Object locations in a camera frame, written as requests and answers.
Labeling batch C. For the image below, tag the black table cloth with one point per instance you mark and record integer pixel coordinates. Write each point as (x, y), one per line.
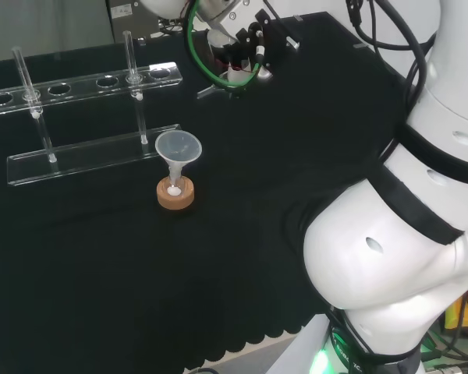
(238, 253)

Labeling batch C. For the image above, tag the clear glass weighing funnel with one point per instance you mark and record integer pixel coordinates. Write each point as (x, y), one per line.
(207, 92)

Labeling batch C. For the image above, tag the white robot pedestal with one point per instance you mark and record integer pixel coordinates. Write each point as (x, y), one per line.
(308, 343)

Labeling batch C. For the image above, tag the grey metal cabinet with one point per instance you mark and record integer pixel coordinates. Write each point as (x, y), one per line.
(132, 19)

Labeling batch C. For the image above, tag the clear plastic funnel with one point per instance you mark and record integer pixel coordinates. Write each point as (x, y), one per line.
(178, 147)

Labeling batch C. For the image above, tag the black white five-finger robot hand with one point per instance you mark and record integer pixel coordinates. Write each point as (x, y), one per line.
(271, 43)

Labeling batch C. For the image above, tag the clear acrylic funnel stand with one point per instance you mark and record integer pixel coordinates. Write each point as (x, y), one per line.
(82, 157)

